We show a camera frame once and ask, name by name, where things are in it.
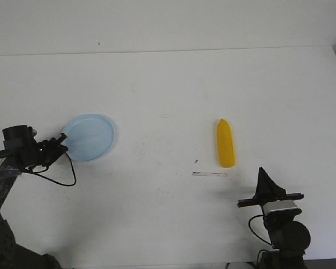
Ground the clear tape strip on table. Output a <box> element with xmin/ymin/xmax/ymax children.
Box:
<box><xmin>192</xmin><ymin>171</ymin><xmax>227</xmax><ymax>177</ymax></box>

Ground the yellow toy corn cob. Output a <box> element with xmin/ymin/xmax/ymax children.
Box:
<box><xmin>216</xmin><ymin>119</ymin><xmax>235</xmax><ymax>168</ymax></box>

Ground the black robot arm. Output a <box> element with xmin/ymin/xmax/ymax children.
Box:
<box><xmin>237</xmin><ymin>167</ymin><xmax>311</xmax><ymax>268</ymax></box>
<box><xmin>0</xmin><ymin>125</ymin><xmax>68</xmax><ymax>268</ymax></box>

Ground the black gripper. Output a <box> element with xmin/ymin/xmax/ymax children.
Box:
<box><xmin>237</xmin><ymin>167</ymin><xmax>304</xmax><ymax>208</ymax></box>
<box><xmin>17</xmin><ymin>133</ymin><xmax>68</xmax><ymax>170</ymax></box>

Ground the light blue round plate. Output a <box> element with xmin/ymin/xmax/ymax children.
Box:
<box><xmin>63</xmin><ymin>114</ymin><xmax>115</xmax><ymax>162</ymax></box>

